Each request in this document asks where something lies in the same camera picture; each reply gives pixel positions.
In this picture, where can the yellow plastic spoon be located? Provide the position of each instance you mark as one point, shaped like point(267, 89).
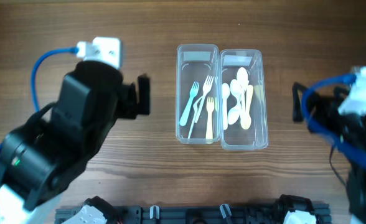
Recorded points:
point(246, 105)

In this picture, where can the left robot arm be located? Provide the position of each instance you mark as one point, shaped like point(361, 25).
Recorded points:
point(40, 159)

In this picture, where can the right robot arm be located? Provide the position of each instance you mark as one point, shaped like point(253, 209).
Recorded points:
point(336, 110)

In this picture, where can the yellow plastic fork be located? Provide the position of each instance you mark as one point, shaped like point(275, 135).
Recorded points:
point(210, 108)

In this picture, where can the clear plastic container left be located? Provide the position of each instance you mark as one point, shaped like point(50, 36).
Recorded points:
point(194, 63)

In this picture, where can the clear plastic container right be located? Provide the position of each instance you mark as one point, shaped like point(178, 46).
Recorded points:
point(235, 138)

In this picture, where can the white plastic spoon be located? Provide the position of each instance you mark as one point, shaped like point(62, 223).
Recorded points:
point(238, 86)
point(234, 114)
point(225, 95)

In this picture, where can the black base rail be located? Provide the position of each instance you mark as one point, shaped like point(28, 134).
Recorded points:
point(265, 213)

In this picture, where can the clear plastic container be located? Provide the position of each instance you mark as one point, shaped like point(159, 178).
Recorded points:
point(235, 138)
point(194, 63)

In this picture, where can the light blue plastic fork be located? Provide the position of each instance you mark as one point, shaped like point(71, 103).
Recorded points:
point(192, 94)

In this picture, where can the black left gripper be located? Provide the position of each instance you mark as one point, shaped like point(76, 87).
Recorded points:
point(128, 107)

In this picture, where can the white plastic fork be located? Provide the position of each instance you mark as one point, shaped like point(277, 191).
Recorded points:
point(206, 88)
point(196, 108)

